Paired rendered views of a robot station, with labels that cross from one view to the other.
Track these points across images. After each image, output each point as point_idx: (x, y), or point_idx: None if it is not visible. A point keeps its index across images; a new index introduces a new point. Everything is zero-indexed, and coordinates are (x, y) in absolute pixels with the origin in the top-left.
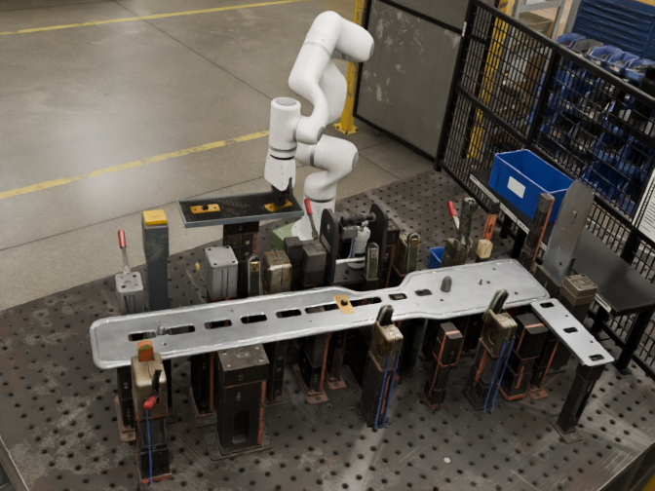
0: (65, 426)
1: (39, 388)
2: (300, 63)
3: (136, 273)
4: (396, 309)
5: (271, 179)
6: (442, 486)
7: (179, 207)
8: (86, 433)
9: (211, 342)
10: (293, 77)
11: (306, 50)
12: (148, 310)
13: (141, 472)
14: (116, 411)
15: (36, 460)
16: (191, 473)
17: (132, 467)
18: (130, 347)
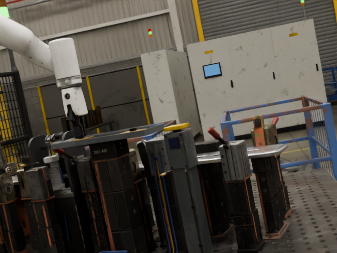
0: (324, 230)
1: (335, 248)
2: (17, 23)
3: (220, 145)
4: None
5: (82, 110)
6: (152, 206)
7: (150, 127)
8: (311, 227)
9: (212, 152)
10: (30, 31)
11: (3, 15)
12: (205, 240)
13: (289, 202)
14: (283, 232)
15: None
16: (261, 212)
17: (292, 216)
18: (261, 147)
